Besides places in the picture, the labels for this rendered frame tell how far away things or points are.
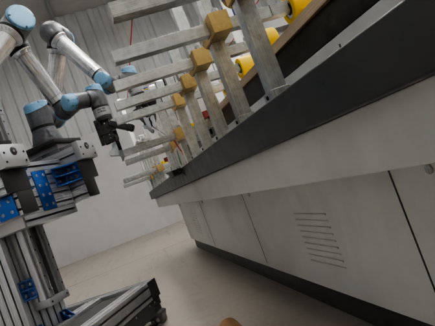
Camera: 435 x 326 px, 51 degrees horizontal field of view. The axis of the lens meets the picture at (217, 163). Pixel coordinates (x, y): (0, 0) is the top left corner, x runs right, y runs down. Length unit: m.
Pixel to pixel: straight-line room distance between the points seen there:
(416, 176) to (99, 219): 9.06
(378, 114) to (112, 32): 10.01
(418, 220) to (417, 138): 0.46
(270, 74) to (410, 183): 0.37
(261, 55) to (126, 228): 8.99
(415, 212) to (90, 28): 9.90
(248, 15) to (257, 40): 0.05
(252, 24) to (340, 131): 0.31
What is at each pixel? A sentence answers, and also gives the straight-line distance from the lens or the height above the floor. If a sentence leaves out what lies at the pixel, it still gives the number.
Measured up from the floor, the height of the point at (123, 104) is 0.94.
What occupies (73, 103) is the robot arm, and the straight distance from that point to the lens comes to 2.04.
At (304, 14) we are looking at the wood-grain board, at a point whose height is 0.89.
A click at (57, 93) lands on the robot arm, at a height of 1.20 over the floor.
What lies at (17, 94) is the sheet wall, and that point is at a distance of 10.34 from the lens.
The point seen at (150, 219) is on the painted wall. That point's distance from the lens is 9.83.
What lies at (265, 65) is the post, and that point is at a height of 0.77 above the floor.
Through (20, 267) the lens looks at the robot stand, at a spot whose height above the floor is 0.53.
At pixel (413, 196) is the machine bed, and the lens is 1.04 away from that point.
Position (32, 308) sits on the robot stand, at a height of 0.35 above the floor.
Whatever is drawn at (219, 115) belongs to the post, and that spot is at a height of 0.77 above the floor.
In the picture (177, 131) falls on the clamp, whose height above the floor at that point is 0.85.
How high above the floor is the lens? 0.60
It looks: 2 degrees up
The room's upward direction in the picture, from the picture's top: 21 degrees counter-clockwise
